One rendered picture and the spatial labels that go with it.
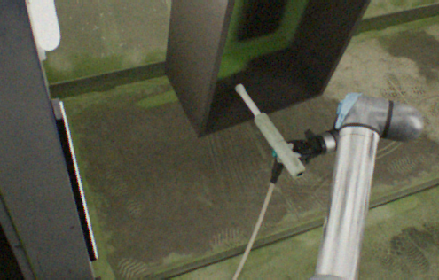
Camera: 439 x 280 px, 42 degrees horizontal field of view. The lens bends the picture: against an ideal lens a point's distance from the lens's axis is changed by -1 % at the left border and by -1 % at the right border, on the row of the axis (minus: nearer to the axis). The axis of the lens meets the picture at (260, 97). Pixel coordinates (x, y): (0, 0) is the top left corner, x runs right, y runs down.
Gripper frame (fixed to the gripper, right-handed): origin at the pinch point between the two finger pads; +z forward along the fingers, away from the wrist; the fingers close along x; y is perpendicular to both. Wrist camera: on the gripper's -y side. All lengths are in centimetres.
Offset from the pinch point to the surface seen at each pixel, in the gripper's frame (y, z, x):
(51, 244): -21, 89, -16
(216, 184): 50, 5, 26
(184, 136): 51, 5, 58
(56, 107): -67, 85, -10
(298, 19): -19, -37, 51
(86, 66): 40, 37, 109
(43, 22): -42, 72, 49
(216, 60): -41, 26, 17
